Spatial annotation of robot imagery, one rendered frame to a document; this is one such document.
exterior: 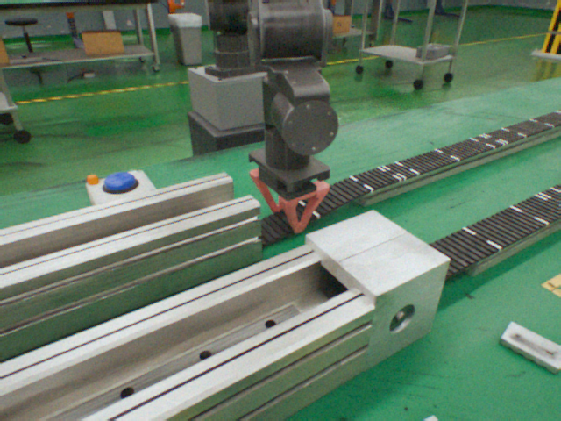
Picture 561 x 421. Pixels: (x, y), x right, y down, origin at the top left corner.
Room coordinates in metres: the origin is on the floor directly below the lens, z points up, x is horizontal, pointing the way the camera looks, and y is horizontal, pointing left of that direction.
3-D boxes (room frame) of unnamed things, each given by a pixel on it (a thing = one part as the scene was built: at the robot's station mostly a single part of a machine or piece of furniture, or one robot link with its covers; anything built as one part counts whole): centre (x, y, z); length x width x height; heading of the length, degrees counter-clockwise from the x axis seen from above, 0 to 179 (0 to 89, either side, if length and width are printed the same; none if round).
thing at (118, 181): (0.48, 0.22, 0.84); 0.04 x 0.04 x 0.02
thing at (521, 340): (0.26, -0.24, 0.78); 0.05 x 0.03 x 0.01; 46
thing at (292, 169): (0.47, -0.01, 0.91); 0.10 x 0.07 x 0.07; 33
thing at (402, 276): (0.31, -0.08, 0.83); 0.12 x 0.09 x 0.10; 32
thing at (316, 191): (0.46, -0.02, 0.83); 0.07 x 0.07 x 0.09; 33
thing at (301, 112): (0.42, -0.02, 1.00); 0.12 x 0.09 x 0.12; 13
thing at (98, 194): (0.48, 0.22, 0.81); 0.10 x 0.08 x 0.06; 32
